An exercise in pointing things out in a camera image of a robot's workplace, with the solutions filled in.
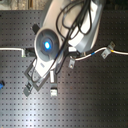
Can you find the metal cable clip middle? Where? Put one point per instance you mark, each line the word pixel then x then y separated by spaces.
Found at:
pixel 71 63

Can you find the black frame gripper body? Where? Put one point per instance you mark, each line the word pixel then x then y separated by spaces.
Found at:
pixel 37 76

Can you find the metal cable clip lower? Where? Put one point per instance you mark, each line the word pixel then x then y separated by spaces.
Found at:
pixel 53 91

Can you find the metal cable clip far right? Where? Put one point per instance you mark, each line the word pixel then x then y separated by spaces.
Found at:
pixel 111 45

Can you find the metal cable clip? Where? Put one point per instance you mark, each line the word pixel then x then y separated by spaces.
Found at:
pixel 71 63
pixel 53 91
pixel 106 53
pixel 111 45

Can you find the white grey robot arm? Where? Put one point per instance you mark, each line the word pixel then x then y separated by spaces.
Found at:
pixel 68 28

